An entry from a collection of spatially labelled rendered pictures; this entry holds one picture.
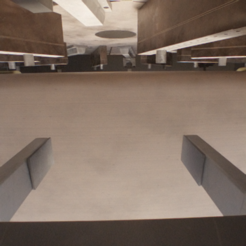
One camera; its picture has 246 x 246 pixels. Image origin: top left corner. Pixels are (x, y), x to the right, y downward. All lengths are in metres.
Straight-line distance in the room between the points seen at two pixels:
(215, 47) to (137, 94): 2.14
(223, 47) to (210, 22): 1.42
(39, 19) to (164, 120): 1.63
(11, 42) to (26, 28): 0.18
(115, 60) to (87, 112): 5.98
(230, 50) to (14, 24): 2.09
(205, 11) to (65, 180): 0.91
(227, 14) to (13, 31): 1.38
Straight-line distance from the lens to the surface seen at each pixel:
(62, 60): 3.49
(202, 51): 2.37
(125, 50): 4.03
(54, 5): 1.77
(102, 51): 3.92
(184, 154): 0.17
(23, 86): 0.28
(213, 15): 0.95
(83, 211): 0.35
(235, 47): 2.36
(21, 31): 1.68
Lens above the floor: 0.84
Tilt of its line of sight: 17 degrees up
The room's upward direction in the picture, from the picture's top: 179 degrees clockwise
